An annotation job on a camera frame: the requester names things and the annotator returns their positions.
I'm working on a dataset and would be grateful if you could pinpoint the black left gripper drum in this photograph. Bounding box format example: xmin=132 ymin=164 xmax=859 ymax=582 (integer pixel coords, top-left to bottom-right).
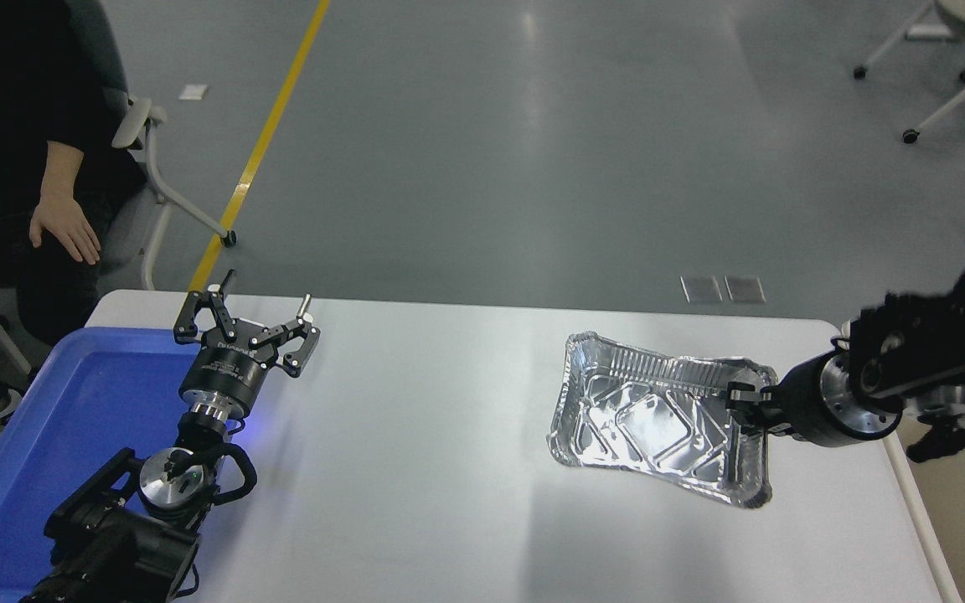
xmin=179 ymin=323 xmax=283 ymax=406

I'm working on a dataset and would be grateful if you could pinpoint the person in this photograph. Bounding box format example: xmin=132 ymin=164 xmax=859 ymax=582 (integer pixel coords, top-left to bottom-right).
xmin=0 ymin=0 xmax=149 ymax=424

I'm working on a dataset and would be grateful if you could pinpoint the white office chair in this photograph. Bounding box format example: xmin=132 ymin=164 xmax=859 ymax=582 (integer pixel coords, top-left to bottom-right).
xmin=0 ymin=95 xmax=239 ymax=378
xmin=853 ymin=0 xmax=965 ymax=172

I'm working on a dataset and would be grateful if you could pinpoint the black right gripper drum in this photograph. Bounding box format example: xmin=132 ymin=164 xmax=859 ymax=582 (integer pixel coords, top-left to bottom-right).
xmin=772 ymin=354 xmax=902 ymax=448

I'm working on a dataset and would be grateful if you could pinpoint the person's left hand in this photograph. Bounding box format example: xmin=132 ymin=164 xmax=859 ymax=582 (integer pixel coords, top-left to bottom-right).
xmin=28 ymin=190 xmax=103 ymax=266

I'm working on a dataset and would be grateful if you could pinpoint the blue plastic tray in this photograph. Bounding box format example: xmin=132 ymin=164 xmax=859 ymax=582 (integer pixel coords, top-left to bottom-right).
xmin=0 ymin=326 xmax=209 ymax=603

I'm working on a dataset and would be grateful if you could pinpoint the foil tray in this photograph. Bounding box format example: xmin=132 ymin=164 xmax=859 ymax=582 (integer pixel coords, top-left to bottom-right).
xmin=546 ymin=331 xmax=780 ymax=510

